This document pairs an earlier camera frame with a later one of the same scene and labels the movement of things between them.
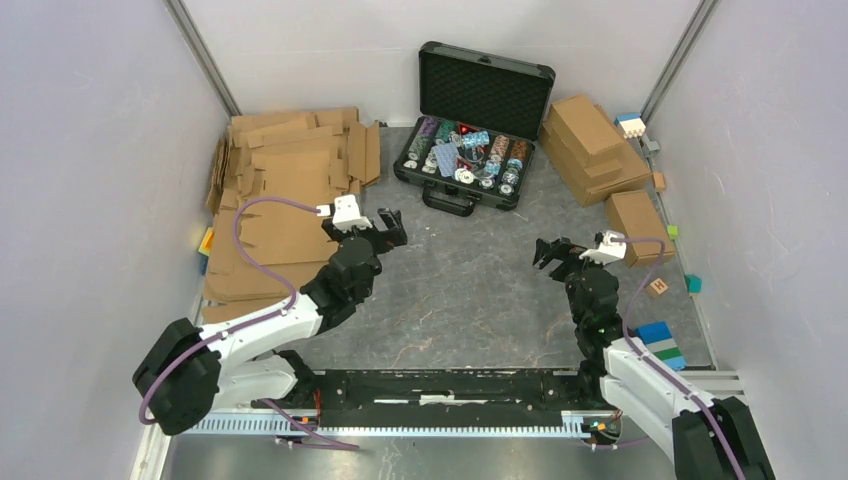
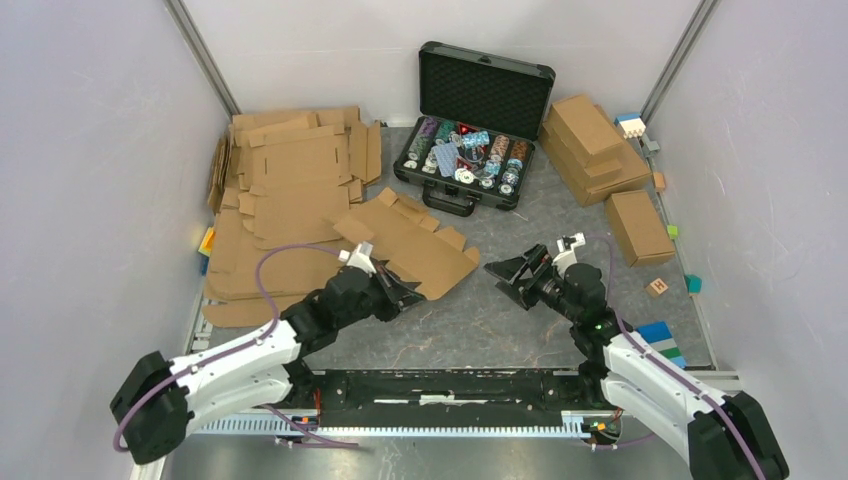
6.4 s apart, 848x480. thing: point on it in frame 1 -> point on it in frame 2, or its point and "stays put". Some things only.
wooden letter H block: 657,287 stays put
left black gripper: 394,235 -> 405,294
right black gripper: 562,250 -> 536,260
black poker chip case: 472,142 stays put
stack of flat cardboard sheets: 309,157 stays put
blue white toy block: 631,124 stays put
